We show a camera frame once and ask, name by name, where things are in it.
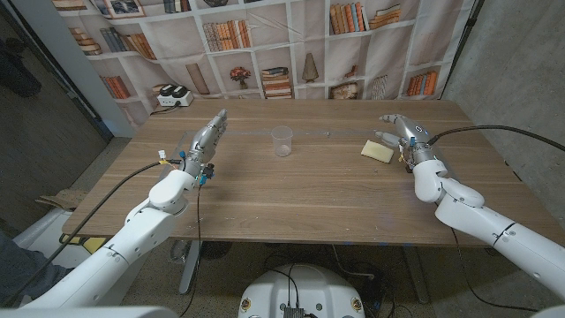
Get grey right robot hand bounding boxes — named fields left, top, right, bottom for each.
left=373, top=113, right=438, bottom=165

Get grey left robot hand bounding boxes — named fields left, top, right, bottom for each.
left=181, top=109, right=229, bottom=178

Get yellow sponge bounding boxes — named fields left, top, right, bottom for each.
left=360, top=140, right=395, bottom=164

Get clear plastic measuring cup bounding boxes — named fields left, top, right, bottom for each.
left=270, top=125, right=295, bottom=158

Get white power strip, black plugs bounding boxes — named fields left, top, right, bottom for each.
left=156, top=84, right=194, bottom=108

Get black round floor object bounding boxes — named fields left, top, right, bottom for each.
left=200, top=241, right=233, bottom=261

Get black backdrop stand pole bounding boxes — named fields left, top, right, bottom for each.
left=439, top=0, right=485, bottom=101

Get printed bookshelf backdrop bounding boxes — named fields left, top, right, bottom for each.
left=50, top=0, right=476, bottom=127

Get grey table leg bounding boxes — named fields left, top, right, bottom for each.
left=178, top=240, right=202, bottom=296
left=402, top=246, right=430, bottom=305

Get yellow and black floor item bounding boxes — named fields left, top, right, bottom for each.
left=59, top=232, right=108, bottom=255

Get brown cardboard piece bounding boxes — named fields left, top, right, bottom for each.
left=34, top=188, right=89, bottom=211

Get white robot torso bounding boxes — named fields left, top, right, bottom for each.
left=237, top=263, right=366, bottom=318

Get white curved floor housing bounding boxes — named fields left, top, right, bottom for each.
left=12, top=207, right=89, bottom=270

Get person in dark clothes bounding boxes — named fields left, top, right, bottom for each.
left=0, top=229, right=74, bottom=306

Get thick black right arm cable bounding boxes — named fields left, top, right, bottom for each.
left=426, top=125, right=565, bottom=154

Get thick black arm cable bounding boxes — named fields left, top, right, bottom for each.
left=0, top=161, right=182, bottom=308
left=426, top=125, right=565, bottom=154

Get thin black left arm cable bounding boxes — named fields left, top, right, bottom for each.
left=178, top=176, right=205, bottom=318

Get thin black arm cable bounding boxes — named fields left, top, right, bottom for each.
left=178, top=176, right=205, bottom=318
left=449, top=227, right=538, bottom=313

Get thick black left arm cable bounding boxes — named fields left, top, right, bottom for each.
left=0, top=161, right=182, bottom=308

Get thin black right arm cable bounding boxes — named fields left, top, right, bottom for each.
left=449, top=227, right=538, bottom=313

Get black cable on torso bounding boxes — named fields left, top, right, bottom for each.
left=268, top=268, right=302, bottom=308

